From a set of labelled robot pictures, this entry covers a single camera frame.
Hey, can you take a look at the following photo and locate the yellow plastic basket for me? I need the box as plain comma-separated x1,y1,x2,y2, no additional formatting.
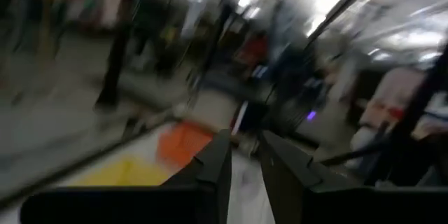
71,155,174,187

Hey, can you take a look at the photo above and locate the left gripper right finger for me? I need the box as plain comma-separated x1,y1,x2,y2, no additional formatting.
260,129,448,224

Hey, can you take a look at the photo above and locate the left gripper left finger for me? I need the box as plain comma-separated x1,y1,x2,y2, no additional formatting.
20,129,232,224

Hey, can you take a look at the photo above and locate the orange plastic basket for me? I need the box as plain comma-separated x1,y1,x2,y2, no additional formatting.
156,120,215,169

